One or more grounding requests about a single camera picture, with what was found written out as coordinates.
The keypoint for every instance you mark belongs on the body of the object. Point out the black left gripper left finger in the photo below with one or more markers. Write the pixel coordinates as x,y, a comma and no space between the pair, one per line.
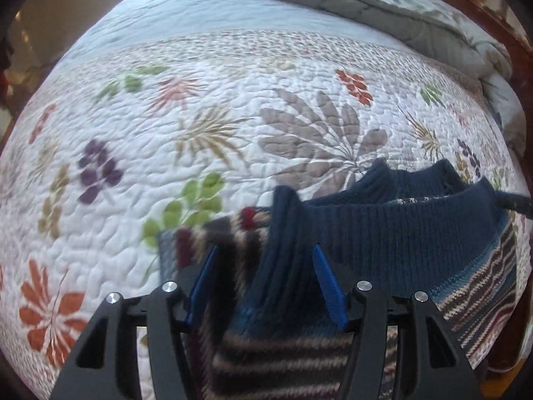
103,362

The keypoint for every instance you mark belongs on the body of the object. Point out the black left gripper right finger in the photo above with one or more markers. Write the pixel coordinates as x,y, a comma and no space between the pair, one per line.
430,361

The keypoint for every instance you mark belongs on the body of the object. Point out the striped navy knit sweater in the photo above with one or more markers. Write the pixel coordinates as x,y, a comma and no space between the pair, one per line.
267,333

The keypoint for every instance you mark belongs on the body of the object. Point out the dark wooden headboard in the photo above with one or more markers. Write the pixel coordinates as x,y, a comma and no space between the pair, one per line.
495,25

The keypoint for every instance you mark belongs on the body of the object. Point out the white floral quilted bedspread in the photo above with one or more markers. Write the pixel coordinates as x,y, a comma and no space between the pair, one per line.
120,167

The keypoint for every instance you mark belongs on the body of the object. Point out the grey-green rumpled comforter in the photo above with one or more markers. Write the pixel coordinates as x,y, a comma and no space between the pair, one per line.
442,33

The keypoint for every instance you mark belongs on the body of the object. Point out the light blue bed sheet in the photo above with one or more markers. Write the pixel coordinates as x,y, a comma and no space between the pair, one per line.
137,21

